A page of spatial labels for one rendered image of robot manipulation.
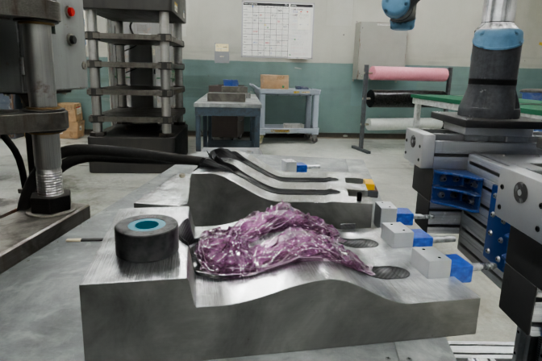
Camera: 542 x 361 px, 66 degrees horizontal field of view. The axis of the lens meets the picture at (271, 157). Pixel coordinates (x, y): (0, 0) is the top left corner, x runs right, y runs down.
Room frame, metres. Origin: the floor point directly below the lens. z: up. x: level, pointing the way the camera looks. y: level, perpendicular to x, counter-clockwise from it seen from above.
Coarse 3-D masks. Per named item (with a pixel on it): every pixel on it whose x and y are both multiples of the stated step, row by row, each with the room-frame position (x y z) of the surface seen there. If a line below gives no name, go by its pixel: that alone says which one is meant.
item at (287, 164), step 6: (282, 162) 1.37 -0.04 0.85; (288, 162) 1.33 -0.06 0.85; (294, 162) 1.34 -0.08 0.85; (300, 162) 1.40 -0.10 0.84; (282, 168) 1.36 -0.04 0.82; (288, 168) 1.33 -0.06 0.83; (294, 168) 1.34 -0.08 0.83; (300, 168) 1.35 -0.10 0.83; (306, 168) 1.36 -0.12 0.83; (312, 168) 1.39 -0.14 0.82
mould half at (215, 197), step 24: (216, 168) 0.88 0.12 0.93; (240, 168) 0.94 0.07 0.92; (264, 168) 1.03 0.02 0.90; (168, 192) 0.94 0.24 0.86; (192, 192) 0.84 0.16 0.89; (216, 192) 0.84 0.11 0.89; (240, 192) 0.83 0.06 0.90; (264, 192) 0.86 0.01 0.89; (192, 216) 0.84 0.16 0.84; (216, 216) 0.84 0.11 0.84; (240, 216) 0.83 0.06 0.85; (336, 216) 0.81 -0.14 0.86; (360, 216) 0.80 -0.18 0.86
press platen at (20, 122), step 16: (0, 112) 0.92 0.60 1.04; (16, 112) 0.96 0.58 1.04; (32, 112) 0.96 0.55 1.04; (48, 112) 0.97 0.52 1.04; (64, 112) 1.00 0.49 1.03; (0, 128) 0.89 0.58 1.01; (16, 128) 0.91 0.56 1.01; (32, 128) 0.94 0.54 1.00; (48, 128) 0.96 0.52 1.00; (64, 128) 0.99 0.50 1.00
